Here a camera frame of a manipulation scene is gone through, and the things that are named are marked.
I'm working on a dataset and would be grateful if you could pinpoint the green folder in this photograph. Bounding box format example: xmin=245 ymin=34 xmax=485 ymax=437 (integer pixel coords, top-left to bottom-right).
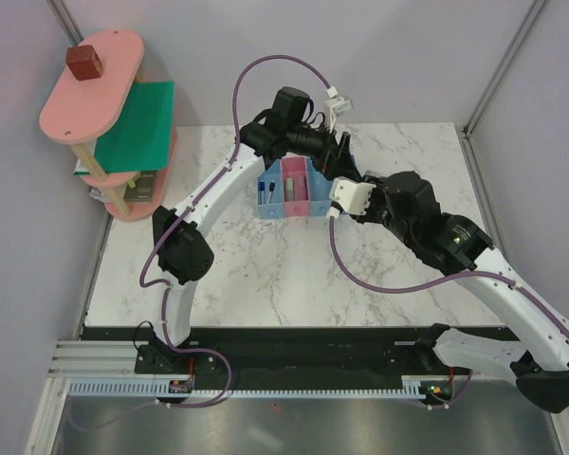
xmin=86 ymin=82 xmax=174 ymax=174

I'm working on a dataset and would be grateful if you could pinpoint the black Canon setup booklet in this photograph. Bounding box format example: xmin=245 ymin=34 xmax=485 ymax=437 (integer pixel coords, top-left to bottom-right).
xmin=123 ymin=171 xmax=157 ymax=203

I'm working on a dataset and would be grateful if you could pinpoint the purple cable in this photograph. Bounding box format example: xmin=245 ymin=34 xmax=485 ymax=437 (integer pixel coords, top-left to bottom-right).
xmin=68 ymin=55 xmax=338 ymax=432
xmin=328 ymin=215 xmax=569 ymax=411

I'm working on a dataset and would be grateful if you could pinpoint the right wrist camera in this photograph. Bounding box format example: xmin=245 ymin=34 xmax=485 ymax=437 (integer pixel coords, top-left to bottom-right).
xmin=329 ymin=177 xmax=376 ymax=216

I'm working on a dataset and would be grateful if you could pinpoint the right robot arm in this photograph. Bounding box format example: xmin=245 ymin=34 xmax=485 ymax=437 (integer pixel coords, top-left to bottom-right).
xmin=330 ymin=172 xmax=569 ymax=413

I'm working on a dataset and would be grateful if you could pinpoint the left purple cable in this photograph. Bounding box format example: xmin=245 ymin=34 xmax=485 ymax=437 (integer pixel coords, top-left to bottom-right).
xmin=68 ymin=55 xmax=338 ymax=432

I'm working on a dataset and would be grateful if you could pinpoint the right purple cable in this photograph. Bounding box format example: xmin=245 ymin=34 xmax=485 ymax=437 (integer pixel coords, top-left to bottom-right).
xmin=328 ymin=215 xmax=569 ymax=411

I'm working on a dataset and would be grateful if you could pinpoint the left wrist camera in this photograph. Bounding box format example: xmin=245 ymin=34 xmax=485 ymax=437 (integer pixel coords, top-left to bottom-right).
xmin=323 ymin=96 xmax=354 ymax=133

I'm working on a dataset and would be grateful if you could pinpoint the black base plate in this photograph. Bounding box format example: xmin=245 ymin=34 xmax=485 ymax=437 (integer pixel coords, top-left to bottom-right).
xmin=79 ymin=325 xmax=535 ymax=390

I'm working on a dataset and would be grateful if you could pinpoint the blue cap marker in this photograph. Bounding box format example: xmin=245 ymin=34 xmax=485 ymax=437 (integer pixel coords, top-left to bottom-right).
xmin=258 ymin=181 xmax=266 ymax=205

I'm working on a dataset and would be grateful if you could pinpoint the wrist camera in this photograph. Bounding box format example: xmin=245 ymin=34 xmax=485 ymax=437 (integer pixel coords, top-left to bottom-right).
xmin=323 ymin=96 xmax=354 ymax=133
xmin=329 ymin=177 xmax=376 ymax=216

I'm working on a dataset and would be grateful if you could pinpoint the pink wooden shelf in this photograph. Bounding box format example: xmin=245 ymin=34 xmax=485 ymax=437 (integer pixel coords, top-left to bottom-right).
xmin=39 ymin=29 xmax=177 ymax=222

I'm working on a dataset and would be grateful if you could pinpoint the pink plastic bin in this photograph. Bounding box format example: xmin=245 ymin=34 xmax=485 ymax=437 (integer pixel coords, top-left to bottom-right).
xmin=281 ymin=156 xmax=310 ymax=217

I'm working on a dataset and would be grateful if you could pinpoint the brown wooden block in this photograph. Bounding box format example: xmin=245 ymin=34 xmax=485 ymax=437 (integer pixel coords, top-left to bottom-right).
xmin=65 ymin=45 xmax=103 ymax=81

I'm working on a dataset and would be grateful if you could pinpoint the white cable duct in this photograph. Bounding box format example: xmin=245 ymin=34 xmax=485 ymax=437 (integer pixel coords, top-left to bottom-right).
xmin=68 ymin=378 xmax=426 ymax=400

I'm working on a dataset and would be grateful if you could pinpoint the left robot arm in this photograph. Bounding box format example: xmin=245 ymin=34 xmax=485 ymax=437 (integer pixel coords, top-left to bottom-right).
xmin=153 ymin=87 xmax=372 ymax=373

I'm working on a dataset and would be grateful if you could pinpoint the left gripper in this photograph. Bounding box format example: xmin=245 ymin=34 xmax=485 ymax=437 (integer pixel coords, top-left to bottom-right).
xmin=288 ymin=119 xmax=361 ymax=183

